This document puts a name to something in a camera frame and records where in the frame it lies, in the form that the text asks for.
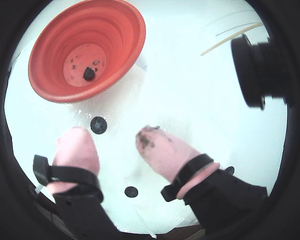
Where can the pink tipped gripper finger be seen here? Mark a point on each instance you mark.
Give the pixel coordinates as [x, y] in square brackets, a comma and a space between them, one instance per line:
[170, 160]
[77, 155]

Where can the dark blueberry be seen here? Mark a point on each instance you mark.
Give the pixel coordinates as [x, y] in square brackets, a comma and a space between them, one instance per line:
[230, 170]
[130, 191]
[88, 74]
[98, 125]

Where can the red collapsible silicone cup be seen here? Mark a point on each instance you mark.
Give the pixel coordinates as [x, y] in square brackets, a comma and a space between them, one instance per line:
[47, 65]

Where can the white foam board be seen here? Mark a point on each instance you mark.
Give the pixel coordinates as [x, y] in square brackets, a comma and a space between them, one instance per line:
[190, 112]

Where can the thin wooden rod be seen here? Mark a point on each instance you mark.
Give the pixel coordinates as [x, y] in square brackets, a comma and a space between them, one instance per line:
[222, 43]

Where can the black camera module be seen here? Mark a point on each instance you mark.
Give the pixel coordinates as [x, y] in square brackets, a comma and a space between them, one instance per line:
[252, 70]

